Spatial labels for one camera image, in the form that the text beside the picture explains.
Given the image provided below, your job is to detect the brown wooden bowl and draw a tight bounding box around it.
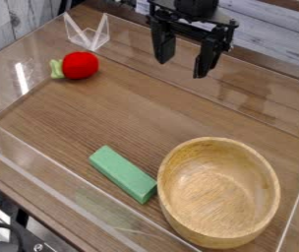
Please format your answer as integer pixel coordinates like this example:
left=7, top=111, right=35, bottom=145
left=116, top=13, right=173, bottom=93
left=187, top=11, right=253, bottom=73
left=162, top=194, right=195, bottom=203
left=157, top=137, right=280, bottom=249

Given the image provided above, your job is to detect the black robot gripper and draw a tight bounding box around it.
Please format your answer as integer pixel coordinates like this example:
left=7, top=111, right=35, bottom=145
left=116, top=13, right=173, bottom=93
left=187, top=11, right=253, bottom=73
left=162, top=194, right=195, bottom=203
left=146, top=0, right=239, bottom=79

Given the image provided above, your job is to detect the black cable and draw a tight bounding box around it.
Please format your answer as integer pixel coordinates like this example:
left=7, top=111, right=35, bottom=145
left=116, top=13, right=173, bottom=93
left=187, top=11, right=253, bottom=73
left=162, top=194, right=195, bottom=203
left=0, top=221, right=26, bottom=252

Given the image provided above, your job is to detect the clear acrylic enclosure wall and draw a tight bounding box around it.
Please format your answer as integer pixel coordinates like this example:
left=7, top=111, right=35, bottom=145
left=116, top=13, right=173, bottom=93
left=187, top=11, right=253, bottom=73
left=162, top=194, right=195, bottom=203
left=0, top=126, right=200, bottom=252

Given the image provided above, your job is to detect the red plush radish toy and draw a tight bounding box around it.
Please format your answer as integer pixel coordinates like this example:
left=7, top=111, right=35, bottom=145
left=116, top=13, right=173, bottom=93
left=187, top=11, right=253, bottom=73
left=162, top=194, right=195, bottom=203
left=49, top=51, right=100, bottom=80

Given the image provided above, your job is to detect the green rectangular block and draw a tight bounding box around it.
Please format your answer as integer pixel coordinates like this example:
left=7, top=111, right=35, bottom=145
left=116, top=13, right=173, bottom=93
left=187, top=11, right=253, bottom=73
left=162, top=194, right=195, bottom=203
left=89, top=146, right=156, bottom=205

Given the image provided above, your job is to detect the black metal table frame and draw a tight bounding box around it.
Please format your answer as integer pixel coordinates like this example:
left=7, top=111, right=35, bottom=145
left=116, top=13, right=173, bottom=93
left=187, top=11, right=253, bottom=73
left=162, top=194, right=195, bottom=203
left=10, top=209, right=75, bottom=252

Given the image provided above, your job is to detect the clear acrylic corner bracket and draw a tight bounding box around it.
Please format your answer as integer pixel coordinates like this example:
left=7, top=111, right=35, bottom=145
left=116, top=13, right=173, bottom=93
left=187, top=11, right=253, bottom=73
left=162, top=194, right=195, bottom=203
left=62, top=13, right=110, bottom=52

